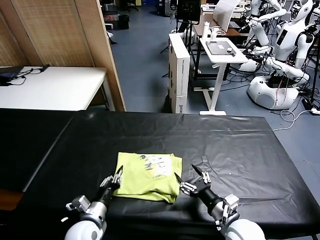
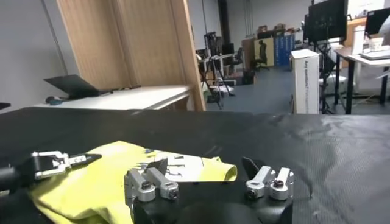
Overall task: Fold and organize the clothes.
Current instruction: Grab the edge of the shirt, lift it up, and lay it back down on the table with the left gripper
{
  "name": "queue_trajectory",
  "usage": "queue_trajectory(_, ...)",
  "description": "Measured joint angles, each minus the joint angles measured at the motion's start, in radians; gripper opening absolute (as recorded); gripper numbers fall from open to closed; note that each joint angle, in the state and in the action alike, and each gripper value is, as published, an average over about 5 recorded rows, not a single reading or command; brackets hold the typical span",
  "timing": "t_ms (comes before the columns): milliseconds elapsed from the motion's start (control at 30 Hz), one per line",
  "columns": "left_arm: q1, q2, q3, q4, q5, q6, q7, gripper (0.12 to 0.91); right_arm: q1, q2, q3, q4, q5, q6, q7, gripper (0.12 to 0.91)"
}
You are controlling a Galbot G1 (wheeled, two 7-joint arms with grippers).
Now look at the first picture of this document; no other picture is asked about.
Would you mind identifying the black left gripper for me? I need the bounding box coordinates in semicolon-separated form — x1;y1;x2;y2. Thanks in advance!
96;165;124;204

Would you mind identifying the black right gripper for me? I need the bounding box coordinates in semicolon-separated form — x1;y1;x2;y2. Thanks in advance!
174;164;221;209

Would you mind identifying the yellow-green t-shirt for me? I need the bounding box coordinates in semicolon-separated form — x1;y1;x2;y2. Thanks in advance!
112;151;183;204

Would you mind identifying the small white robot base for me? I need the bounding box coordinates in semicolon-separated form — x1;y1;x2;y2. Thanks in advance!
237;58;261;73

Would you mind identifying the black plastic table cover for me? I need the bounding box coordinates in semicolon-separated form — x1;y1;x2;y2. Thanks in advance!
22;109;320;236

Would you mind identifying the black side table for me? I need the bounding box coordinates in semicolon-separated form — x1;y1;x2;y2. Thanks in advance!
0;107;77;193

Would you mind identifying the white rectangular table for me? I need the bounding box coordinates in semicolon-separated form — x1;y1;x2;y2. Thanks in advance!
0;65;116;111

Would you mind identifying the tall white cardboard box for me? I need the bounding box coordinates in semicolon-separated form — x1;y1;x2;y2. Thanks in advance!
167;32;191;115

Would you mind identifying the white height-adjustable side desk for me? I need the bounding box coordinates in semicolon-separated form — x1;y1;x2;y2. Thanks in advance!
193;36;250;116

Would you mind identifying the grey closed laptop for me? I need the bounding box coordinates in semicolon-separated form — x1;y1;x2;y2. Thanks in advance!
205;40;237;56

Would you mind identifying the black flat device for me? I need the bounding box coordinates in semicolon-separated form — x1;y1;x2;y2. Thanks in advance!
0;71;20;87

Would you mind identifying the white cup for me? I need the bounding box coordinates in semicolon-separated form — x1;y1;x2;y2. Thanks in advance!
209;26;226;41

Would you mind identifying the white bottle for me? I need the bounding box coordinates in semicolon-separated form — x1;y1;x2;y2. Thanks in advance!
201;21;210;40

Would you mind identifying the brown wooden desk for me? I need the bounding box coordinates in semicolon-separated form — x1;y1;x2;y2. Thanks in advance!
192;12;251;38

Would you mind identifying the wooden partition screen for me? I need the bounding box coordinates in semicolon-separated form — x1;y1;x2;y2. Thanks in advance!
0;0;127;112

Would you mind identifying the black waste bin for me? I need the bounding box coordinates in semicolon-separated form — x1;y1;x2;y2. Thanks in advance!
117;13;130;30

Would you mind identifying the white humanoid robot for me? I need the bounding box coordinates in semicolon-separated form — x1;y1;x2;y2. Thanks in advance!
248;0;287;47
246;0;315;111

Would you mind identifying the white tilted board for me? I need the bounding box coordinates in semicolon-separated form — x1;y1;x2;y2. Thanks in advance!
212;0;242;33

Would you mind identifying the black monitor on stand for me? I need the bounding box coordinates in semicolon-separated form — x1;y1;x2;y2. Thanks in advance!
176;0;202;26

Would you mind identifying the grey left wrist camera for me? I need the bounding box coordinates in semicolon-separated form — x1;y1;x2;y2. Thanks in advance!
65;195;91;213

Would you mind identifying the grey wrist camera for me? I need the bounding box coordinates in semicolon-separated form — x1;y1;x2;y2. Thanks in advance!
65;195;91;213
223;194;241;214

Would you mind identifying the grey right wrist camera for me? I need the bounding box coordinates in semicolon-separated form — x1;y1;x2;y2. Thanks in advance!
223;194;241;214

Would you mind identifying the white floor cable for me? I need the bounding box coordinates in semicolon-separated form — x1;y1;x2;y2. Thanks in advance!
271;107;313;132

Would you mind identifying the black cable bundle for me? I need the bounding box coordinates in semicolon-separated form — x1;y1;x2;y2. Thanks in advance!
7;64;51;86

